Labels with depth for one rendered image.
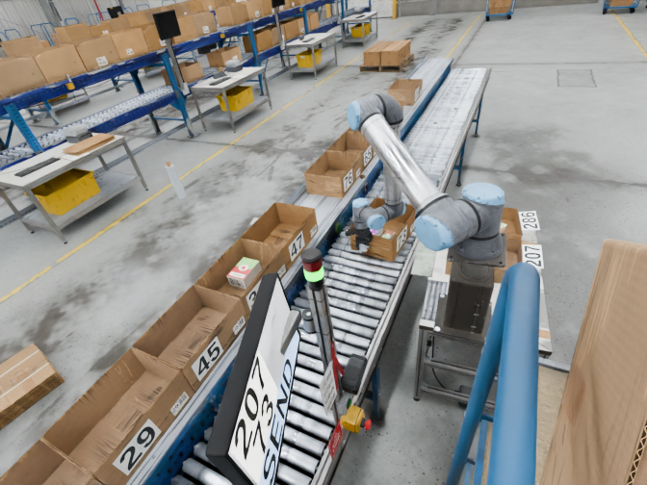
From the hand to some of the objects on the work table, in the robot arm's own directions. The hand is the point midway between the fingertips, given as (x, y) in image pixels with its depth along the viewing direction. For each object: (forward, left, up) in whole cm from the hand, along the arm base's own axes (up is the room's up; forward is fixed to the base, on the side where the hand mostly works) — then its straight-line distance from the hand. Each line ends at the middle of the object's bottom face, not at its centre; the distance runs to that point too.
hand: (359, 251), depth 218 cm
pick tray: (-67, -46, -9) cm, 82 cm away
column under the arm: (-63, +29, -9) cm, 70 cm away
